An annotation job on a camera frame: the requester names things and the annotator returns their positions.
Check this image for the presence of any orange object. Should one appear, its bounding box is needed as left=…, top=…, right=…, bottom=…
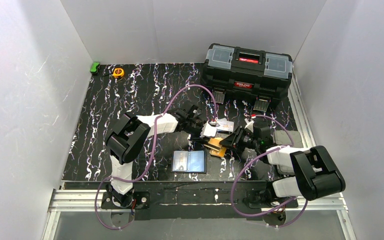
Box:
left=203, top=137, right=227, bottom=158

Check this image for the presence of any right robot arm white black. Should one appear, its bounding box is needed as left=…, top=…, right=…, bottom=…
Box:
left=220, top=121, right=346, bottom=203

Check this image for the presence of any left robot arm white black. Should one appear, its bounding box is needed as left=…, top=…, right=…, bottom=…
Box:
left=105, top=104, right=217, bottom=202

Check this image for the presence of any white card on table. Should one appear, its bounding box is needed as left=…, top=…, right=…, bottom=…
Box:
left=217, top=118, right=235, bottom=133

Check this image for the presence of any grey foam pad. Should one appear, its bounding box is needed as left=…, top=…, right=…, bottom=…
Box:
left=269, top=130, right=304, bottom=175

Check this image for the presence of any yellow tape measure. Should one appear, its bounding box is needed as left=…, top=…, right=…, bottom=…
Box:
left=112, top=67, right=125, bottom=79

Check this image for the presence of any green small object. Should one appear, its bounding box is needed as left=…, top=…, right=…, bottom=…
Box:
left=89, top=62, right=101, bottom=75

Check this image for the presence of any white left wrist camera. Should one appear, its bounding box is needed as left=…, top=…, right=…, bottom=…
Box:
left=200, top=122, right=218, bottom=138

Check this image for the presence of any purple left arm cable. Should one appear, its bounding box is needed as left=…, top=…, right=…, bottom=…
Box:
left=94, top=84, right=219, bottom=231

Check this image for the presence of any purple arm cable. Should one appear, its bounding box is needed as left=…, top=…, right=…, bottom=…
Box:
left=94, top=84, right=219, bottom=231
left=230, top=114, right=309, bottom=229

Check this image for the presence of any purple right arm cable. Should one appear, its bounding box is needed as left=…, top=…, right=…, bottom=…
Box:
left=230, top=114, right=309, bottom=229

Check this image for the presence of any aluminium frame rail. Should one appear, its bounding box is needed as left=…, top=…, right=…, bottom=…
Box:
left=288, top=74, right=317, bottom=148

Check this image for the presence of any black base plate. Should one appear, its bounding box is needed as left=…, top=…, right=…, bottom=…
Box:
left=100, top=180, right=287, bottom=222

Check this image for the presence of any black toolbox with red handle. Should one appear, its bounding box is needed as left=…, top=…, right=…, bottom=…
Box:
left=200, top=43, right=293, bottom=113

